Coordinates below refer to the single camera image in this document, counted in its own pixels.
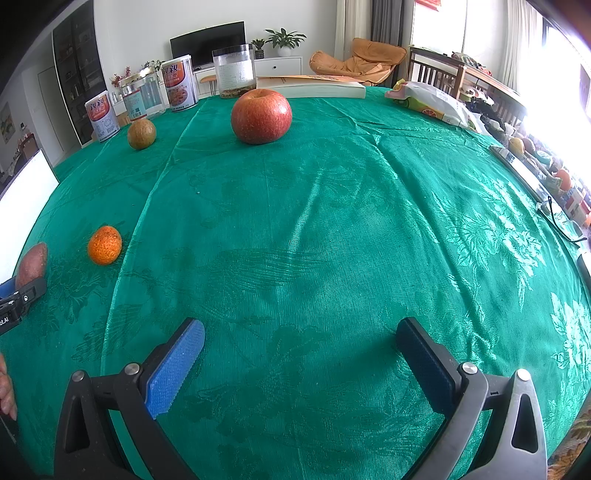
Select red floral cloth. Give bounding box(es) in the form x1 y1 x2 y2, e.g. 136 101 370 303
547 413 591 480

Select orange lounge chair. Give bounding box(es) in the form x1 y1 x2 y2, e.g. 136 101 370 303
309 38 407 86

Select white television cabinet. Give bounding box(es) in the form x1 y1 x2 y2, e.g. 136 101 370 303
191 55 303 97

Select plastic jar black lid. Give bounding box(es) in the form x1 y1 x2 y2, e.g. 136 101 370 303
212 44 257 99

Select person's left hand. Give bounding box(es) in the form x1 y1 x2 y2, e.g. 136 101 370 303
0 353 18 422

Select small tin can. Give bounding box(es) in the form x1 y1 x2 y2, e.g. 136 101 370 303
85 90 116 143

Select purple sweet potato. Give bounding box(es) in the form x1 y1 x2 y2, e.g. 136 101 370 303
15 242 49 291

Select white foam box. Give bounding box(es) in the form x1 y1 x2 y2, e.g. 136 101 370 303
0 148 61 284

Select eyeglasses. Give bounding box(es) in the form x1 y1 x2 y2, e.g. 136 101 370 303
538 196 588 244

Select thick book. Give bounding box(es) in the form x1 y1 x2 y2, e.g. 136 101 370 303
255 75 367 99

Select flat screen television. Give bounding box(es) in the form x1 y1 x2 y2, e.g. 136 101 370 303
169 21 246 70

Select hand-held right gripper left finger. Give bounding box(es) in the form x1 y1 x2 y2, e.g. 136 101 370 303
54 318 206 480

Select green tablecloth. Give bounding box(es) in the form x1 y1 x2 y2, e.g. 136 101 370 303
0 85 591 480

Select wooden railing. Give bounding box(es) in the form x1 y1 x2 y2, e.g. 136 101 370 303
406 45 527 125

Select large potted plant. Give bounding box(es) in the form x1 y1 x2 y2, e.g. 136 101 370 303
264 28 308 57

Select glass jar gold lid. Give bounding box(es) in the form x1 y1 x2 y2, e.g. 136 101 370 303
119 69 167 123

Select plastic snack bag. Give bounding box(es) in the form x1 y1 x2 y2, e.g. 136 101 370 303
385 79 481 132

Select small orange tangerine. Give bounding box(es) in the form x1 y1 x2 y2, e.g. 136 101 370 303
88 225 123 265

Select dark cloth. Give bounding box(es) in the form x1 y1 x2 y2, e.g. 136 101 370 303
450 52 483 70

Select dark display cabinet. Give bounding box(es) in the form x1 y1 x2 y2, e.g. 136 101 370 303
52 0 109 148

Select tall red label can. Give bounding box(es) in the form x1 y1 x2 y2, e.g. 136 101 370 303
161 54 199 113

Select greenish orange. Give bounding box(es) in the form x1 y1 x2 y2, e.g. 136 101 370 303
127 119 158 151

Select white curtain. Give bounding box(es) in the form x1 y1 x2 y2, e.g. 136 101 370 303
501 0 529 90

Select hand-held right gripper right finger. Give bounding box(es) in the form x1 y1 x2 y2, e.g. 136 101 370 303
396 316 549 480

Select red apple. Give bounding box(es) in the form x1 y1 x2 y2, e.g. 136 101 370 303
231 89 293 145

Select grey curtain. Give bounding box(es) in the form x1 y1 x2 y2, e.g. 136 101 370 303
370 0 404 47

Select pile of toys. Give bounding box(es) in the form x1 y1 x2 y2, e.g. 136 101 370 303
505 129 591 227

